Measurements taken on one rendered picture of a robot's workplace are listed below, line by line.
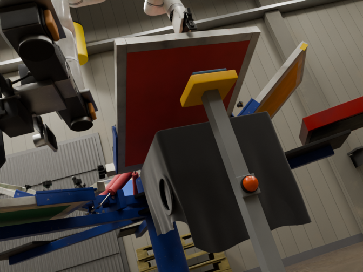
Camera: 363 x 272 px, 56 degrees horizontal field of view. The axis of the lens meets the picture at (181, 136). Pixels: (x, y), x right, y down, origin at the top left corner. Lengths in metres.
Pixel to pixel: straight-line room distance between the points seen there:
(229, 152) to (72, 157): 5.07
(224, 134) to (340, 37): 6.86
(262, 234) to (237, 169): 0.16
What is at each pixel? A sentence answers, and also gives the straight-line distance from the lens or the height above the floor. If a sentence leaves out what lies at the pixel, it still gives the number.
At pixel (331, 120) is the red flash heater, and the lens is 2.21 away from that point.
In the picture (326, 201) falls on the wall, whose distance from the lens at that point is 6.11.
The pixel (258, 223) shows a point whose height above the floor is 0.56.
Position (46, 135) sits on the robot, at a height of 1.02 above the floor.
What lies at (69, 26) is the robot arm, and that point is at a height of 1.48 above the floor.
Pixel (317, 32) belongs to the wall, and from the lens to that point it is 7.54.
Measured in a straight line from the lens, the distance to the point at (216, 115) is 0.90.
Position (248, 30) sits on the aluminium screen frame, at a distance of 1.44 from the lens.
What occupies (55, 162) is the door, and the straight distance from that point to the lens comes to 5.89.
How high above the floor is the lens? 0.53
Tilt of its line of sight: 19 degrees up
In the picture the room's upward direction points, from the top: 17 degrees counter-clockwise
